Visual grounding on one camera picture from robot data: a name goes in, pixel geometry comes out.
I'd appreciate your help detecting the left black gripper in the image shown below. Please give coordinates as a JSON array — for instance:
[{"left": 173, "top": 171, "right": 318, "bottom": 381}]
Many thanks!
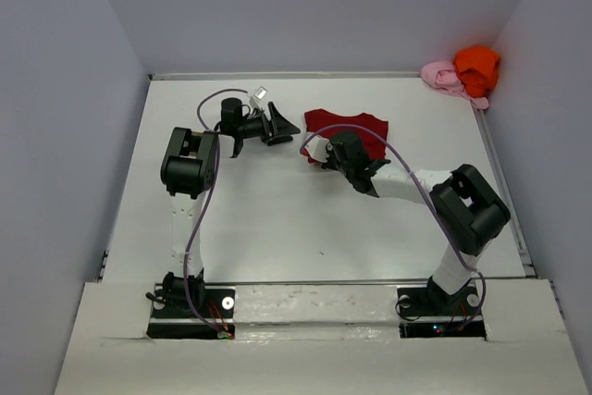
[{"left": 237, "top": 103, "right": 299, "bottom": 147}]

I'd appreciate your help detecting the dark red t shirt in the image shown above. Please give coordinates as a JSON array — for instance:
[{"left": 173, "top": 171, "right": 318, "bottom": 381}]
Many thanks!
[{"left": 303, "top": 108, "right": 389, "bottom": 160}]

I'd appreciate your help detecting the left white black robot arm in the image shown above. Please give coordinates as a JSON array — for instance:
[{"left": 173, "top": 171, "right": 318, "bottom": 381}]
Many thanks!
[{"left": 154, "top": 97, "right": 300, "bottom": 317}]

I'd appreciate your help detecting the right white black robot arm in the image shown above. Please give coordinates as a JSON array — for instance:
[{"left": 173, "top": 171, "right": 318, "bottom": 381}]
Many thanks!
[{"left": 315, "top": 130, "right": 511, "bottom": 320}]

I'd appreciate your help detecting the pink t shirt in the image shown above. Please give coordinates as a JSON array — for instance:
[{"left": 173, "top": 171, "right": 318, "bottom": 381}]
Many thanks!
[{"left": 419, "top": 61, "right": 489, "bottom": 110}]

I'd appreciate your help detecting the orange t shirt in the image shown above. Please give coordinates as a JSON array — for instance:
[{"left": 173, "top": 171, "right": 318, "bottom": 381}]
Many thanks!
[{"left": 453, "top": 45, "right": 501, "bottom": 98}]

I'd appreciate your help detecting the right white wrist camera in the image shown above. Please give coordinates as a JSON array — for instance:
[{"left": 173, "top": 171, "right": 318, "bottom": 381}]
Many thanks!
[{"left": 302, "top": 136, "right": 329, "bottom": 164}]

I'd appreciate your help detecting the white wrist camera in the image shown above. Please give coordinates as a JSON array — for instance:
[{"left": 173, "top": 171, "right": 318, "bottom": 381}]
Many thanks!
[
  {"left": 249, "top": 86, "right": 267, "bottom": 109},
  {"left": 302, "top": 136, "right": 329, "bottom": 164}
]

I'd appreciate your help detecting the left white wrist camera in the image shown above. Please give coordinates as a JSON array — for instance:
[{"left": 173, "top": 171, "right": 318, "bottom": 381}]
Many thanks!
[{"left": 249, "top": 86, "right": 267, "bottom": 109}]

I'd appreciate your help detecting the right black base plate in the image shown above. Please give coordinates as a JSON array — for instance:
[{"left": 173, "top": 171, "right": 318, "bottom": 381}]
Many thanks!
[{"left": 394, "top": 285, "right": 487, "bottom": 339}]

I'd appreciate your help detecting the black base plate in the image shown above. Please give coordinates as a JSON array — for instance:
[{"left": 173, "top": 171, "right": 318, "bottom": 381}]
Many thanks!
[
  {"left": 146, "top": 286, "right": 235, "bottom": 340},
  {"left": 394, "top": 285, "right": 487, "bottom": 339}
]

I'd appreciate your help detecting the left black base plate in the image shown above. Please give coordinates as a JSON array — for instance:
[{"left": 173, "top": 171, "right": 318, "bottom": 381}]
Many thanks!
[{"left": 146, "top": 286, "right": 235, "bottom": 340}]

